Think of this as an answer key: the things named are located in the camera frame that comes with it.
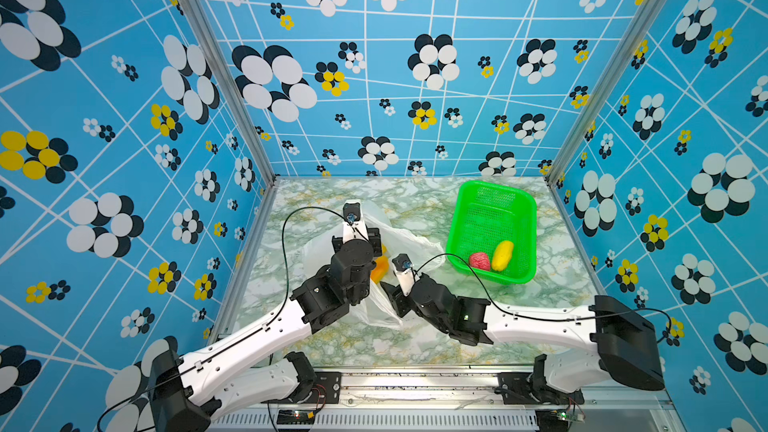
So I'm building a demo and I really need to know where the white plastic bag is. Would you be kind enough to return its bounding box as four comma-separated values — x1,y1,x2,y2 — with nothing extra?
301,199,445,329

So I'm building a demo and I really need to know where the yellow orange fruit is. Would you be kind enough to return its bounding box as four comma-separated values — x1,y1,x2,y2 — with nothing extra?
370,256,390,284

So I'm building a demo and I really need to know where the pink red dragon fruit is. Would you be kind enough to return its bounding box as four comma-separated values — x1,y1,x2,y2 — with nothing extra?
469,252,491,271

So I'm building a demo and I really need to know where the orange yellow mango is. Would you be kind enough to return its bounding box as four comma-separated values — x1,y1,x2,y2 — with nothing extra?
491,240,514,272

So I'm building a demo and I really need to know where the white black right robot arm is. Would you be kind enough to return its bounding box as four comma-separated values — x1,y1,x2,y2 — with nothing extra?
382,275,665,402

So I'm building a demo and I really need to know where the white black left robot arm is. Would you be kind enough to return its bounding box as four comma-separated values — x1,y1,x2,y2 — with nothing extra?
141,227,382,431

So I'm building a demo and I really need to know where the green plastic perforated basket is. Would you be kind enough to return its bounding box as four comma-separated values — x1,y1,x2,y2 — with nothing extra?
445,180,537,285

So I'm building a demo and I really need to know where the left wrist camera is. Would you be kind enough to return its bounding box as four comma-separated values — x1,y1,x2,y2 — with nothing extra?
342,202,367,243

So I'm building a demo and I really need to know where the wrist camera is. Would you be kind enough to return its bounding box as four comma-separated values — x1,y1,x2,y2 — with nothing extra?
342,202,367,243
392,253,417,296

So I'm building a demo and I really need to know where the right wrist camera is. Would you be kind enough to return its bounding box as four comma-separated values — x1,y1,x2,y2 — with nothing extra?
392,253,417,296

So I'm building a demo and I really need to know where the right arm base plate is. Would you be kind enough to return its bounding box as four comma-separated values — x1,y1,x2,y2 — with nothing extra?
494,372,584,406

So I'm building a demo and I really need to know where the front aluminium rail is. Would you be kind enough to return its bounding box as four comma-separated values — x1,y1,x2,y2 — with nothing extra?
206,366,685,431

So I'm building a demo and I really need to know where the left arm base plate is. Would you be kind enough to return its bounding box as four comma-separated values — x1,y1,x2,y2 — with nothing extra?
269,370,343,405

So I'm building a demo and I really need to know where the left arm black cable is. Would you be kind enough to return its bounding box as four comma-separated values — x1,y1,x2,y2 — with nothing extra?
95,206,355,432

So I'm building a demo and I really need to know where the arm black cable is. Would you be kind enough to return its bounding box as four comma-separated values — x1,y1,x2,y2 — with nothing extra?
95,206,355,432
413,251,673,343

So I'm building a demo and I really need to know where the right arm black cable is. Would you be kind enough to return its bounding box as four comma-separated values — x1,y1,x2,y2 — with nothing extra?
413,251,673,343

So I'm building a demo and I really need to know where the left rear aluminium frame post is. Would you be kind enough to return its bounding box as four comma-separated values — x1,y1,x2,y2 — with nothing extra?
181,0,275,191

